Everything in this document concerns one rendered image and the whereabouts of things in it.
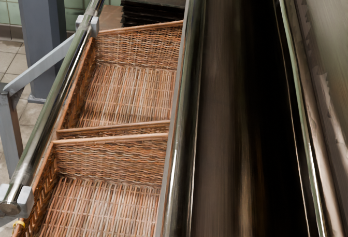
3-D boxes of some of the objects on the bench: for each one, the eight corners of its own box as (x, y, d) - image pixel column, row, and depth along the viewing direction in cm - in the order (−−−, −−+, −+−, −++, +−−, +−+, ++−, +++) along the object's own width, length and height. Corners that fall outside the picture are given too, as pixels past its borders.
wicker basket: (213, 193, 148) (226, 125, 130) (204, 398, 105) (222, 339, 87) (54, 173, 149) (45, 104, 131) (-20, 368, 106) (-48, 304, 88)
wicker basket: (214, 75, 193) (225, 13, 175) (214, 185, 150) (227, 117, 132) (91, 63, 193) (89, 0, 175) (56, 169, 150) (48, 99, 132)
